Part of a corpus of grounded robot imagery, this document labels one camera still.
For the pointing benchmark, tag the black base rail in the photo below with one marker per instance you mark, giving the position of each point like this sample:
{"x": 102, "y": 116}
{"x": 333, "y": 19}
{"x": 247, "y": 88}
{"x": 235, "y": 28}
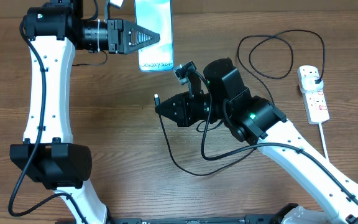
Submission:
{"x": 247, "y": 219}

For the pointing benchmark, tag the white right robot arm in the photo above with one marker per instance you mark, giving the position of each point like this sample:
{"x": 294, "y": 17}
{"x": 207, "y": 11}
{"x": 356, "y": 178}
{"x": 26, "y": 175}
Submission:
{"x": 219, "y": 93}

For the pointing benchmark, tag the Samsung Galaxy smartphone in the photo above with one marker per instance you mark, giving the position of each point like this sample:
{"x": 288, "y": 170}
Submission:
{"x": 155, "y": 16}

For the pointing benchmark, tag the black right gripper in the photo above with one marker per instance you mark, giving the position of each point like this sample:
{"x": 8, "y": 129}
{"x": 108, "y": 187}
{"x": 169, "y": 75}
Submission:
{"x": 181, "y": 116}

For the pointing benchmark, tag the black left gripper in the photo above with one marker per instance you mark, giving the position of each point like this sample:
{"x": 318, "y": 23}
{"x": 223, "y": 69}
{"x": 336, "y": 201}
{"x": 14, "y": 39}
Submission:
{"x": 121, "y": 45}

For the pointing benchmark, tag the white power strip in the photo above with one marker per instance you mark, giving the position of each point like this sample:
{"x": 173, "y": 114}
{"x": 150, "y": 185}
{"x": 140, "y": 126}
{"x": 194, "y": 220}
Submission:
{"x": 315, "y": 103}

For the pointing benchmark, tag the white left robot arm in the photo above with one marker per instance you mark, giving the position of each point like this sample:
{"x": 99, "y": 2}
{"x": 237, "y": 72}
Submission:
{"x": 48, "y": 155}

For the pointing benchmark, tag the white charger plug adapter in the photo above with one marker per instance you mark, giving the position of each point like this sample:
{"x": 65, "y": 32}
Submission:
{"x": 310, "y": 84}

